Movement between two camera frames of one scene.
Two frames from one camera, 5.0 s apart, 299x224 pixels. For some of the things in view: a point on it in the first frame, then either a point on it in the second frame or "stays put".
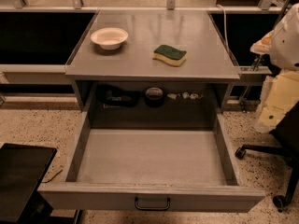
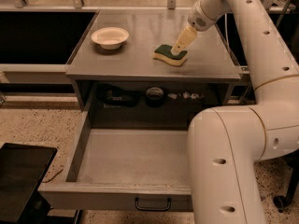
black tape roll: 154,97 stays put
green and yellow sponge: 169,55 stays put
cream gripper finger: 263,47 to 188,35
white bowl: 108,38 stays put
